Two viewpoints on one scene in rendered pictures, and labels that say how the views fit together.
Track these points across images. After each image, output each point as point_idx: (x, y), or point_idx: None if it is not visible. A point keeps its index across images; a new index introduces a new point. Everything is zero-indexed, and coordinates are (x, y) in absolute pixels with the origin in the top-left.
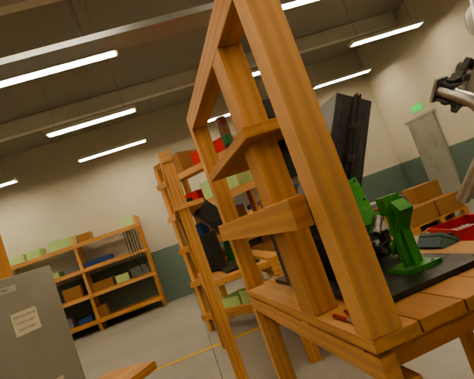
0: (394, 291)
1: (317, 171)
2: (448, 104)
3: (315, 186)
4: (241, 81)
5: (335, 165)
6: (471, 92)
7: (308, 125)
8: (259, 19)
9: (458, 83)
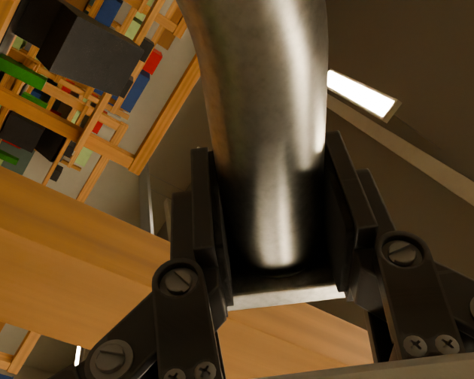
0: None
1: (19, 184)
2: (192, 151)
3: None
4: None
5: (4, 212)
6: (327, 39)
7: (137, 247)
8: (353, 330)
9: (359, 182)
